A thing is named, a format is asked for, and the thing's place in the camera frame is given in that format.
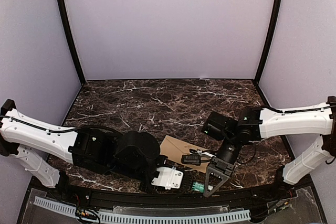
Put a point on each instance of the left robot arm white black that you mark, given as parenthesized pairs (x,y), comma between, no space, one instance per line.
(99,149)

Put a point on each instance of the brown paper envelope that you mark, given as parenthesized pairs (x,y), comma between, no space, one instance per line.
(174,148)

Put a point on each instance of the black frame post left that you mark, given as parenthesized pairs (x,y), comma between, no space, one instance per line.
(70,41)

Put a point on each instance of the green white glue stick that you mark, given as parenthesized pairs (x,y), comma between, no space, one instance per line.
(198,187)

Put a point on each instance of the black front table rail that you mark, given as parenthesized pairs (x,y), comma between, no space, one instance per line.
(99,198)

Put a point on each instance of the white slotted cable duct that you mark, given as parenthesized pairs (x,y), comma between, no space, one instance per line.
(145,215)

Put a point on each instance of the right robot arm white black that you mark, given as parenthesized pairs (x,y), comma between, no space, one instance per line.
(259,123)

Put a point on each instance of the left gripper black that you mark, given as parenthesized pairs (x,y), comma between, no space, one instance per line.
(145,190)

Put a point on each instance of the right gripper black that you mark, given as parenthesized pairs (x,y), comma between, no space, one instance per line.
(221,166)

